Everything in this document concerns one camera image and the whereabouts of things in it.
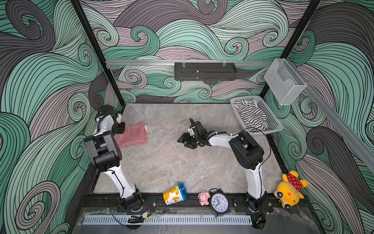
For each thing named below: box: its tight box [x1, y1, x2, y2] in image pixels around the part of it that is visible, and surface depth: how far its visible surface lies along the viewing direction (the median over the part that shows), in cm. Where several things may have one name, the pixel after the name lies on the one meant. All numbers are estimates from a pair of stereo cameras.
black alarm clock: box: [208, 187, 231, 218], surface depth 73 cm
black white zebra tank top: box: [233, 99, 268, 133], surface depth 112 cm
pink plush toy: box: [197, 190, 211, 206], surface depth 74 cm
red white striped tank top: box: [116, 121, 148, 148], surface depth 100 cm
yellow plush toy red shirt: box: [273, 170, 309, 210], surface depth 74 cm
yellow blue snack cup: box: [162, 182, 188, 206], surface depth 72 cm
